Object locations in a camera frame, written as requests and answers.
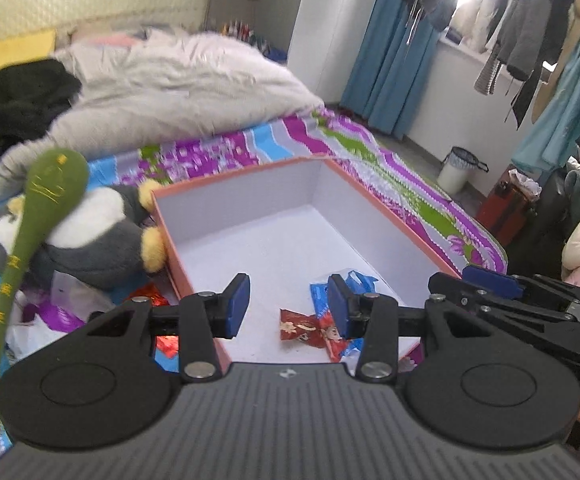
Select red candy wrapper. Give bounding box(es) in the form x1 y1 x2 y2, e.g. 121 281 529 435
279 308 357 362

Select green plush massage stick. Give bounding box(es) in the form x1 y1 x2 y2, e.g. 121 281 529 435
0 147 91 446

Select red suitcase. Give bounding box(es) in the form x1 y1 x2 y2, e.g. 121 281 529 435
476 167 543 247

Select teal hanging dress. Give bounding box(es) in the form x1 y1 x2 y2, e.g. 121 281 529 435
511 25 580 177

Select white hanging coat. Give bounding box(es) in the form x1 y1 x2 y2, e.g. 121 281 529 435
451 0 496 57

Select blue curtain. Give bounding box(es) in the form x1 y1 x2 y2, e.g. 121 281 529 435
341 0 463 139

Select grey striped cardigan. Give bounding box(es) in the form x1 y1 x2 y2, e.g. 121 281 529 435
474 0 579 130

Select black suitcase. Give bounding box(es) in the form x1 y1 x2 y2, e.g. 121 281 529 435
506 170 580 277

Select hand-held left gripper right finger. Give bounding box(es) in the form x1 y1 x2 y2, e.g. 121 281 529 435
327 274 491 382

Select grey duvet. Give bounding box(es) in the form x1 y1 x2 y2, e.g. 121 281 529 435
0 29 327 211

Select orange cardboard box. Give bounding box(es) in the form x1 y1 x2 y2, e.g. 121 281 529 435
150 156 463 376

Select black fleece garment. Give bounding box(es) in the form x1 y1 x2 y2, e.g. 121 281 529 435
0 58 84 191

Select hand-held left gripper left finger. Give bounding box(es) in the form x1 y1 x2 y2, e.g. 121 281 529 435
86 273 251 382

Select yellow pillow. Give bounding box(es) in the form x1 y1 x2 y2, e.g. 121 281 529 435
0 29 57 89

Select red foil wrapper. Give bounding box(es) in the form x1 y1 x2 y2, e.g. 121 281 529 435
131 284 171 310

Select colourful floral bed sheet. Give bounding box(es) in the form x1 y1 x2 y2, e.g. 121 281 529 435
0 109 508 472

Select blue candy wrapper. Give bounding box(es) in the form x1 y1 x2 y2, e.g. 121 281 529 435
310 270 379 322

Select white trash bin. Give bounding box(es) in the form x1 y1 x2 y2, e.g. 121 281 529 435
436 146 490 195

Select grey penguin plush toy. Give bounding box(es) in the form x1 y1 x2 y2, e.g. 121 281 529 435
0 179 168 291

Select white wardrobe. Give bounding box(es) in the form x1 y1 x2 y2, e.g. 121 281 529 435
290 0 389 107

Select clear plastic bag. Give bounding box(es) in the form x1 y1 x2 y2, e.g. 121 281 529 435
50 269 117 332

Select pink cloth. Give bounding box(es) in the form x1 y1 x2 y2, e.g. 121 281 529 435
69 24 142 50

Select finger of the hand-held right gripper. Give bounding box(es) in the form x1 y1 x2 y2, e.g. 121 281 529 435
462 266 575 306
429 272 575 328

